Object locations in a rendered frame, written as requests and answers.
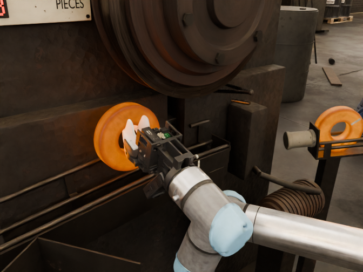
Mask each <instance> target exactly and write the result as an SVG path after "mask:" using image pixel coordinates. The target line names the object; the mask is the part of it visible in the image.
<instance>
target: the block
mask: <svg viewBox="0 0 363 272"><path fill-rule="evenodd" d="M267 114H268V108H267V107H266V106H263V105H259V104H257V103H254V102H252V101H251V104H250V105H245V104H239V103H231V104H230V105H229V110H228V123H227V136H226V140H227V141H229V142H230V146H231V150H230V155H229V162H228V167H227V171H228V172H229V173H231V174H233V175H235V176H236V177H238V178H240V179H242V180H248V179H250V178H252V177H255V176H256V175H255V174H254V172H253V171H252V168H253V166H257V167H258V168H259V169H260V167H261V159H262V154H263V146H264V138H265V130H266V122H267Z"/></svg>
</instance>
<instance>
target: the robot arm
mask: <svg viewBox="0 0 363 272"><path fill-rule="evenodd" d="M170 127H171V128H172V129H173V130H174V131H175V132H176V133H177V134H176V136H173V135H172V134H171V133H170V132H169V130H170ZM122 135H123V143H124V149H125V155H126V157H127V158H128V159H129V160H130V161H131V162H132V163H133V164H134V166H135V167H137V166H138V167H139V168H140V169H141V170H143V172H145V173H149V174H150V175H151V174H153V173H154V174H155V175H156V177H155V178H154V179H153V180H151V181H150V182H149V183H148V184H147V185H146V186H145V187H144V188H143V190H144V193H145V195H146V197H147V199H149V198H153V199H154V198H157V197H160V196H161V195H163V194H164V193H165V191H167V192H168V193H169V196H170V197H171V198H172V200H173V201H174V202H175V203H176V204H177V205H178V206H179V207H180V209H181V210H182V211H183V212H184V214H185V215H186V216H187V217H188V218H189V219H190V221H191V223H190V225H189V227H188V229H187V232H186V234H185V236H184V239H183V241H182V243H181V246H180V248H179V250H178V251H177V253H176V259H175V261H174V265H173V268H174V272H214V271H215V269H216V267H217V265H218V263H219V261H220V259H221V257H222V256H230V255H232V254H234V253H236V252H237V251H238V250H239V249H241V248H242V247H243V246H244V245H245V243H246V242H252V243H255V244H259V245H262V246H265V247H270V248H273V249H277V250H281V251H285V252H288V253H291V254H295V255H299V256H303V257H306V258H309V259H313V260H317V261H321V262H325V263H329V264H332V265H335V266H339V267H343V268H347V269H350V270H354V271H358V272H363V229H360V228H355V227H350V226H346V225H341V224H338V223H333V222H328V221H324V220H319V219H314V218H311V217H306V216H301V215H297V214H292V213H287V212H282V211H279V210H275V209H270V208H265V207H260V206H256V205H251V204H248V203H246V202H245V200H244V198H243V197H242V196H241V195H239V194H238V193H237V192H235V191H230V190H226V191H222V190H221V189H220V188H219V187H218V186H217V185H216V184H215V183H214V182H213V181H212V180H211V179H210V178H209V177H208V176H207V175H206V174H205V173H204V172H203V171H202V170H201V169H200V168H199V167H197V166H195V165H194V164H193V159H194V155H193V154H192V153H191V152H190V151H189V150H188V149H187V148H186V147H185V146H184V145H183V144H182V143H181V141H182V136H183V135H182V134H181V133H180V132H179V131H178V130H177V129H175V128H174V127H173V126H172V125H171V124H170V123H169V122H168V121H166V124H165V127H164V128H159V129H158V128H157V127H156V128H153V129H151V128H150V124H149V119H148V117H147V116H145V115H143V116H142V118H141V120H140V122H139V124H138V126H137V125H133V123H132V121H131V120H130V119H129V120H128V121H127V124H126V127H125V128H124V129H123V131H122ZM170 136H171V137H170Z"/></svg>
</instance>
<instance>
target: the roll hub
mask: <svg viewBox="0 0 363 272"><path fill-rule="evenodd" d="M274 3H275V0H163V6H164V14H165V19H166V23H167V27H168V29H169V32H170V34H171V36H172V38H173V40H174V42H175V43H176V44H177V46H178V47H179V48H180V49H181V50H182V51H183V52H184V53H185V54H186V55H187V56H189V57H190V58H192V59H194V60H197V61H199V62H203V63H207V64H210V65H214V66H228V65H231V64H234V63H236V62H238V61H240V60H242V59H243V58H245V57H246V56H247V55H248V54H249V53H250V52H251V51H252V50H253V49H254V48H255V47H256V46H257V44H258V43H259V42H256V41H255V39H254V35H255V33H256V31H262V32H263V35H264V33H265V31H266V29H267V27H268V24H269V22H270V19H271V16H272V12H273V8H274ZM185 13H192V14H193V16H194V22H193V24H192V25H191V26H185V25H184V23H183V21H182V19H183V17H184V14H185ZM220 52H223V53H224V55H225V60H224V62H223V63H221V64H217V63H216V60H215V57H216V55H217V53H220Z"/></svg>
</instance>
